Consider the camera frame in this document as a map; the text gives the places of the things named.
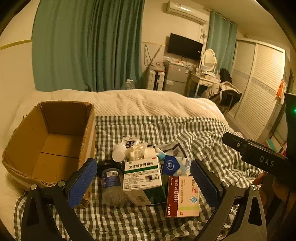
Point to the dark chair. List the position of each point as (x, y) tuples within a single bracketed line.
[(227, 102)]

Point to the red white medicine box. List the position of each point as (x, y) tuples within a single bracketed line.
[(182, 197)]

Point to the orange hanging bag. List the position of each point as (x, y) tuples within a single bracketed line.
[(281, 89)]

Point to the white louvred wardrobe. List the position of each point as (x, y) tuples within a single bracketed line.
[(261, 88)]

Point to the narrow green curtain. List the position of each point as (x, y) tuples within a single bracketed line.
[(222, 46)]

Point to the black white sachet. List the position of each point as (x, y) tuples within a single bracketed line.
[(129, 142)]

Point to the padded jacket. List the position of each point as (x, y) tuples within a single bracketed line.
[(222, 89)]

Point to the person's right hand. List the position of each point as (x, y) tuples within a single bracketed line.
[(279, 187)]

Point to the black wall television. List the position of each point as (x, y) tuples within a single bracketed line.
[(185, 47)]

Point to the plastic bag on suitcase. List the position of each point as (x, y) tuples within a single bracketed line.
[(158, 67)]

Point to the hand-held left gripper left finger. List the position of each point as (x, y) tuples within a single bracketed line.
[(83, 183)]

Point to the clear plastic bag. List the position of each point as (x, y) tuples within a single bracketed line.
[(137, 150)]

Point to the green white medicine box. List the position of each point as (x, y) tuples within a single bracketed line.
[(142, 173)]

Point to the white suitcase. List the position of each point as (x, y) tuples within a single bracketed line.
[(155, 80)]

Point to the wide green curtain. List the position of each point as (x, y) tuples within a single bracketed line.
[(87, 46)]

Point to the white quilted blanket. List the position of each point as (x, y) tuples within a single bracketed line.
[(150, 102)]

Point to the small grey fridge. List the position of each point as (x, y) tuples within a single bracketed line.
[(175, 76)]

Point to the brown cardboard box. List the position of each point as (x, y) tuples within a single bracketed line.
[(53, 143)]

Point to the black bag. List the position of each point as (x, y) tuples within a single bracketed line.
[(225, 75)]

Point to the clear plastic packet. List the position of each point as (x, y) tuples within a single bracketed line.
[(178, 149)]

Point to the white plastic bottle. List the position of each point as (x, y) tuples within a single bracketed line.
[(119, 153)]

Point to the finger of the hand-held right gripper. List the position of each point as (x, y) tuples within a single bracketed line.
[(232, 140)]

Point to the clear water bottle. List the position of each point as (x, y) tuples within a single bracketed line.
[(129, 85)]

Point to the white air conditioner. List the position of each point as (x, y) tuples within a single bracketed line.
[(187, 11)]

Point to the white tape roll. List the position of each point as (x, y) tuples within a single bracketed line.
[(150, 152)]

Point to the blue tissue pack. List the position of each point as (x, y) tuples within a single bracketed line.
[(173, 165)]

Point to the white dressing table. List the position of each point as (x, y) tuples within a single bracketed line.
[(203, 80)]

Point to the grey white checked cloth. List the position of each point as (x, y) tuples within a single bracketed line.
[(203, 143)]

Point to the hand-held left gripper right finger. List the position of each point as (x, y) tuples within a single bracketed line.
[(203, 183)]

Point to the white oval mirror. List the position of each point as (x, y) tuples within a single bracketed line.
[(209, 59)]

